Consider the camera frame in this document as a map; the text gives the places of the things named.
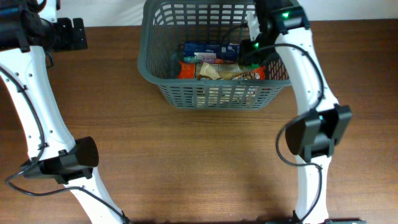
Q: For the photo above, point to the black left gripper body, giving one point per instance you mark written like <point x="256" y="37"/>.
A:
<point x="64" y="37"/>

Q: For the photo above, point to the orange pasta packet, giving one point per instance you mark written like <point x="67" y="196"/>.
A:
<point x="206" y="71"/>

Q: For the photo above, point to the grey plastic basket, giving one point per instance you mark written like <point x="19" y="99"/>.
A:
<point x="168" y="25"/>

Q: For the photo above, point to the blue tissue pack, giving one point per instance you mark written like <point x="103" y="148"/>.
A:
<point x="210" y="53"/>

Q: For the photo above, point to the brown bread bag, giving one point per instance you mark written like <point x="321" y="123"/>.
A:
<point x="223" y="94"/>

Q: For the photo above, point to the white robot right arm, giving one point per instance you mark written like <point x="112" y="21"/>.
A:
<point x="308" y="141"/>

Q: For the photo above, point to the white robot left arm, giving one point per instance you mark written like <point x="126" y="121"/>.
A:
<point x="30" y="33"/>

